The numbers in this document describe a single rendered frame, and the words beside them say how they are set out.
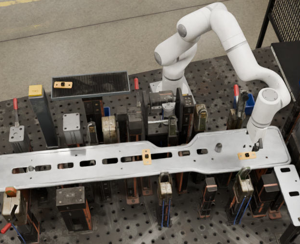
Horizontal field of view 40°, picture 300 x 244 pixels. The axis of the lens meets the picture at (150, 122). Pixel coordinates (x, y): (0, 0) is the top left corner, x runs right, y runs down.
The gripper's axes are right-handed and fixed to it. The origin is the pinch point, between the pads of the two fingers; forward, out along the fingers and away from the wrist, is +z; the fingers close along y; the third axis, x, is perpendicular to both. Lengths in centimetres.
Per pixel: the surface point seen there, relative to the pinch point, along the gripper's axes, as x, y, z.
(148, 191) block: -46, -2, 42
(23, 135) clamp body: -102, -20, 7
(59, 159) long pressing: -87, -9, 13
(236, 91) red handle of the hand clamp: -0.3, -28.3, -1.0
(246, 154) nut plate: -0.2, -0.4, 11.7
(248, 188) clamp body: -5.1, 18.7, 8.0
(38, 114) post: -97, -35, 12
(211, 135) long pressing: -14.0, -13.1, 12.5
